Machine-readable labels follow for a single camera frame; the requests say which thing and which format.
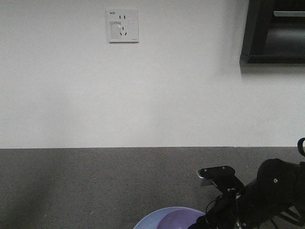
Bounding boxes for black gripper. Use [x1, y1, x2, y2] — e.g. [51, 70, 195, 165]
[189, 183, 260, 229]

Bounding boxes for purple plastic bowl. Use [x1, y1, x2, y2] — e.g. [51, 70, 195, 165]
[157, 209, 205, 229]

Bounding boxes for light blue plastic plate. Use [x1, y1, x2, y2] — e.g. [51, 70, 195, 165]
[134, 207, 196, 229]

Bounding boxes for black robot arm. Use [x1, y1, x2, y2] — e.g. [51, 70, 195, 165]
[189, 158, 305, 229]

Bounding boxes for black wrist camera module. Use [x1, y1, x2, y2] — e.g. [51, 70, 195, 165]
[196, 166, 244, 193]

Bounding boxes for white wall power socket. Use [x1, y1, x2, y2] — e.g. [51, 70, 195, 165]
[105, 9, 139, 43]

